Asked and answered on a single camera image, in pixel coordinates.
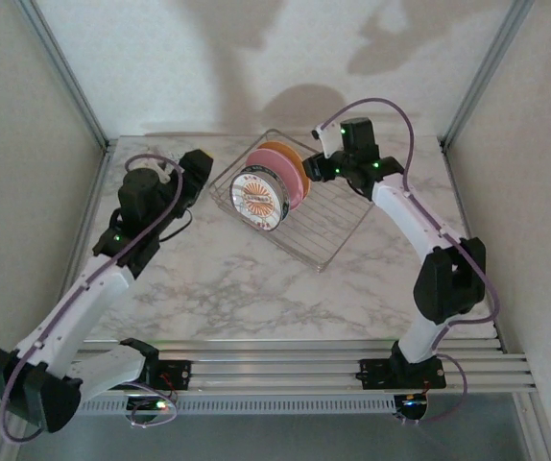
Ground pink plate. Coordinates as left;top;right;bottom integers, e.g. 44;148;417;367
245;148;304;211

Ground green rimmed lettered plate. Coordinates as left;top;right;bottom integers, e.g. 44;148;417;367
238;165;292;223

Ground orange sunburst pattern plate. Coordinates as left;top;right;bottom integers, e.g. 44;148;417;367
229;172;284;234

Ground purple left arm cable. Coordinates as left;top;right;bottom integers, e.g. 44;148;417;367
0;154;185;442

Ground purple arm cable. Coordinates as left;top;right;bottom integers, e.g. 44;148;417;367
314;98;500;426
0;154;185;442

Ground aluminium side rail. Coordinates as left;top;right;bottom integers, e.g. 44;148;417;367
441;138;503;342
57;138;114;299

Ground thin black left gripper cable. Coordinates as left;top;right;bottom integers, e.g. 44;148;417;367
157;208;194;243

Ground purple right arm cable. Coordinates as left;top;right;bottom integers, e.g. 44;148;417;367
314;98;500;426

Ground metal wire dish rack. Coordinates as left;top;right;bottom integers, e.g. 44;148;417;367
209;128;376;275

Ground aluminium frame post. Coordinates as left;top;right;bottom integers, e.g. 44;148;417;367
440;0;537;151
14;0;109;151

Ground aluminium rail beam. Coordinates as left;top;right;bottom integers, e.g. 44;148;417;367
11;337;539;396

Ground grey slotted cable duct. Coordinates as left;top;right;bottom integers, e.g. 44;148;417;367
76;396;396;415

